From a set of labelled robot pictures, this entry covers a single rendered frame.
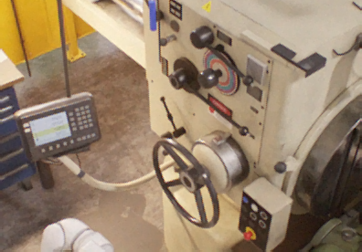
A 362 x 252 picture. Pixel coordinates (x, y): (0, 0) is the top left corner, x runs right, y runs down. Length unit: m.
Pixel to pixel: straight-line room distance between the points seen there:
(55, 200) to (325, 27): 2.41
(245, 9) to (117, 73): 2.87
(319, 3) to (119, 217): 2.13
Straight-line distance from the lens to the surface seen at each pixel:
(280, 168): 1.85
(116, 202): 3.63
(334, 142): 1.97
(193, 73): 2.02
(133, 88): 4.44
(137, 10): 2.93
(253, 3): 1.87
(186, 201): 2.85
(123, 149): 3.95
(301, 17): 1.82
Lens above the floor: 2.84
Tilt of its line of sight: 43 degrees down
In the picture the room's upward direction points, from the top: straight up
